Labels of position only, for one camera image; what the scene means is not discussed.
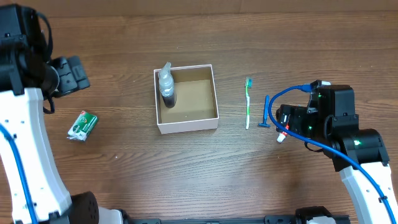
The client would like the green soap bar packet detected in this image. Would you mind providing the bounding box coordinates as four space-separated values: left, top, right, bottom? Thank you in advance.
67 111 98 141

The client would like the green white toothbrush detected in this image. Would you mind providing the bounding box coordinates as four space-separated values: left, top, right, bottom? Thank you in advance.
245 77 252 130

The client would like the clear pump soap bottle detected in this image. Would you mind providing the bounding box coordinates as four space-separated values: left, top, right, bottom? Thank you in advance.
158 62 176 108

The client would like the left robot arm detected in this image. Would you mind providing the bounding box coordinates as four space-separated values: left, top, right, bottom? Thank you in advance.
1 4 127 223

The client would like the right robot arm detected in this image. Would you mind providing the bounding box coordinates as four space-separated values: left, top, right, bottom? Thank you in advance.
267 80 397 223

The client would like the Colgate toothpaste tube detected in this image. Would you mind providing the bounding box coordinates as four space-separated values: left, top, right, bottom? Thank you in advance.
277 131 288 143

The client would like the blue disposable razor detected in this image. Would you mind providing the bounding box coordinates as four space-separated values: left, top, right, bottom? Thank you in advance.
258 95 270 128

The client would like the white cardboard box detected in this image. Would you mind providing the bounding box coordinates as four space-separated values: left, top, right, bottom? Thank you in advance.
153 64 220 134

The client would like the right blue cable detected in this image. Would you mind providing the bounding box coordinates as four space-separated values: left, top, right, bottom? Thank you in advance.
267 83 398 215

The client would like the blue cable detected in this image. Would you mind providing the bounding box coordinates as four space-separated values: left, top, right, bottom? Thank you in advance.
0 123 39 224
267 83 398 215

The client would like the left blue cable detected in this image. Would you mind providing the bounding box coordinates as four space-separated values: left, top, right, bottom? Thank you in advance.
0 123 39 224

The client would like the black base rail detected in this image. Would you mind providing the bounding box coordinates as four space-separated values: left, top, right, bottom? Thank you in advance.
122 206 351 224

